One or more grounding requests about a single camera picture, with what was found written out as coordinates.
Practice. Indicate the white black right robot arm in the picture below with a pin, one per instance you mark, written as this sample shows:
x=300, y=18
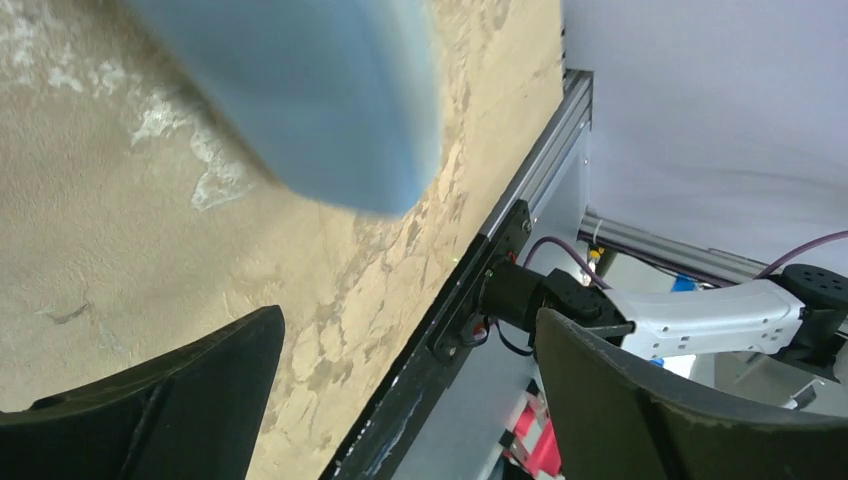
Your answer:
x=793, y=317

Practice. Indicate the light blue glasses case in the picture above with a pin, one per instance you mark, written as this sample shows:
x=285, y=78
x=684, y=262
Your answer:
x=339, y=99

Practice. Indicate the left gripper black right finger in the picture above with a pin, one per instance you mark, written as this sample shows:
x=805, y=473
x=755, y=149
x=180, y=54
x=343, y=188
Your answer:
x=617, y=416

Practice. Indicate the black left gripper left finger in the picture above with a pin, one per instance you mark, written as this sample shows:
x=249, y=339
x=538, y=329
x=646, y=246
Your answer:
x=192, y=413

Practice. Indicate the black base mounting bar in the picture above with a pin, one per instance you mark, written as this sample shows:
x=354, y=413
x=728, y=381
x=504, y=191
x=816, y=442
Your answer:
x=429, y=362

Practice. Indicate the pink plastic device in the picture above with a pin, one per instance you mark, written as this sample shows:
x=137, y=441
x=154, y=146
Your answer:
x=529, y=443

